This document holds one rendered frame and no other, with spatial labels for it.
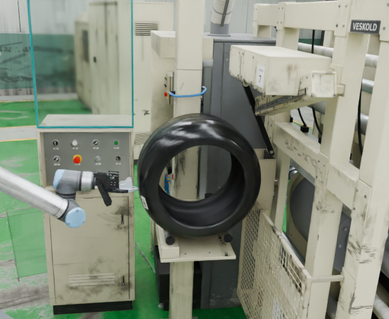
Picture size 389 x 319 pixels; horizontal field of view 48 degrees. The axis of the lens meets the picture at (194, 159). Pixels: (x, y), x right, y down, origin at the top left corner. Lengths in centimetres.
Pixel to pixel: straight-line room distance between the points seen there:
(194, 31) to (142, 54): 339
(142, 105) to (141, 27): 96
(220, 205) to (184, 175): 25
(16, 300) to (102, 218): 95
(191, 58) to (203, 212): 80
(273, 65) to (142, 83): 405
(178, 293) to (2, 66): 897
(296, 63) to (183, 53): 71
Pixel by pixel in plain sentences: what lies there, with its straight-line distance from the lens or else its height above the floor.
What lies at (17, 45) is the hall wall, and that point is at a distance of 1102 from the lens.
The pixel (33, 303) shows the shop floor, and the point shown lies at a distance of 333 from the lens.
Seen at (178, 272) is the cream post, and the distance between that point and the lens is 263.
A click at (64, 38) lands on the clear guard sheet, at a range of 255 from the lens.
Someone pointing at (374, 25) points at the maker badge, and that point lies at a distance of 164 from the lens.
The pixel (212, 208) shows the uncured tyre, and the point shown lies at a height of 95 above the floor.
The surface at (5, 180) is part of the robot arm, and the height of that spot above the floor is 129.
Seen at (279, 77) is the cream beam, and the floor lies 170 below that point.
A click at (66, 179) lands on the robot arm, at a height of 120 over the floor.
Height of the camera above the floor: 191
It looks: 18 degrees down
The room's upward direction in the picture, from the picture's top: 2 degrees clockwise
